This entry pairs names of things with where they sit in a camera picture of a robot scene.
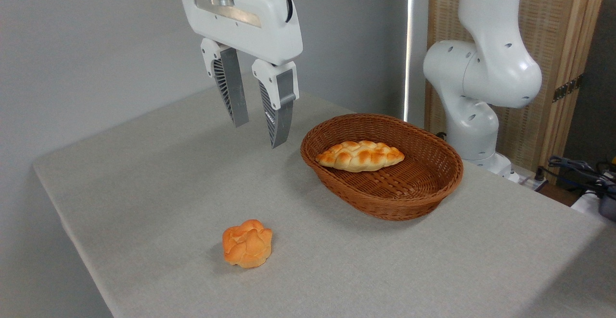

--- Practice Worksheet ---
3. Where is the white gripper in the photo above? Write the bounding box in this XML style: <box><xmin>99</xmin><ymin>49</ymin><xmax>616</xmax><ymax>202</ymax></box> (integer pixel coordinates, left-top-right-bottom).
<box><xmin>179</xmin><ymin>0</ymin><xmax>304</xmax><ymax>149</ymax></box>

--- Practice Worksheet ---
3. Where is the long braided bread loaf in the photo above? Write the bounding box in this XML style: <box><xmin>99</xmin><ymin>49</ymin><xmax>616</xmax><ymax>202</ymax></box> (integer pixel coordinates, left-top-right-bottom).
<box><xmin>315</xmin><ymin>140</ymin><xmax>405</xmax><ymax>173</ymax></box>

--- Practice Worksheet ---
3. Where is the round knotted bread roll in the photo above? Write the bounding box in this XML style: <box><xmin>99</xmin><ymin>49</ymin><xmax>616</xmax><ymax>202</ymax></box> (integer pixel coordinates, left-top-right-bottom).
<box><xmin>222</xmin><ymin>219</ymin><xmax>273</xmax><ymax>268</ymax></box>

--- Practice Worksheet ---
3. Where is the grey tablecloth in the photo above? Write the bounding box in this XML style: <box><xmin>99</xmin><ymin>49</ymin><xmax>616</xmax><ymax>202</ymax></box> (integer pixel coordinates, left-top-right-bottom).
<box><xmin>33</xmin><ymin>75</ymin><xmax>616</xmax><ymax>318</ymax></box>

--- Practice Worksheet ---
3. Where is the white vertical pole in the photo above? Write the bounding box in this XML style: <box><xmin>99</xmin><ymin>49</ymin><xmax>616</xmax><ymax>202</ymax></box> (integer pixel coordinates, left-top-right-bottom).
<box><xmin>403</xmin><ymin>0</ymin><xmax>415</xmax><ymax>122</ymax></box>

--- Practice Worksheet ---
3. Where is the brown oval wicker basket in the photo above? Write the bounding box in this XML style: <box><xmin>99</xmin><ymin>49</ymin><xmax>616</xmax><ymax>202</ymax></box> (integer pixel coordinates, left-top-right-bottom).
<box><xmin>300</xmin><ymin>113</ymin><xmax>464</xmax><ymax>221</ymax></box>

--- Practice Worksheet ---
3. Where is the wooden folding screen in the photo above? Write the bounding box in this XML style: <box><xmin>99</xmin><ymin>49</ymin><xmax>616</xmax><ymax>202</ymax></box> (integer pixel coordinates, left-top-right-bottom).
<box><xmin>424</xmin><ymin>0</ymin><xmax>610</xmax><ymax>184</ymax></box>

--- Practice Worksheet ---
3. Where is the metal screen hinge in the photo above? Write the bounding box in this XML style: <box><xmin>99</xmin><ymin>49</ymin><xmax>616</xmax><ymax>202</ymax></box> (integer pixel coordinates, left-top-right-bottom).
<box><xmin>552</xmin><ymin>75</ymin><xmax>584</xmax><ymax>103</ymax></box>

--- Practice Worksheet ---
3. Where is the blue grey cable bundle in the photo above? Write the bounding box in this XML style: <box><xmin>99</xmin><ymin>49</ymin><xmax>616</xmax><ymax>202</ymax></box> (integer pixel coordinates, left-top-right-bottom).
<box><xmin>546</xmin><ymin>155</ymin><xmax>616</xmax><ymax>199</ymax></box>

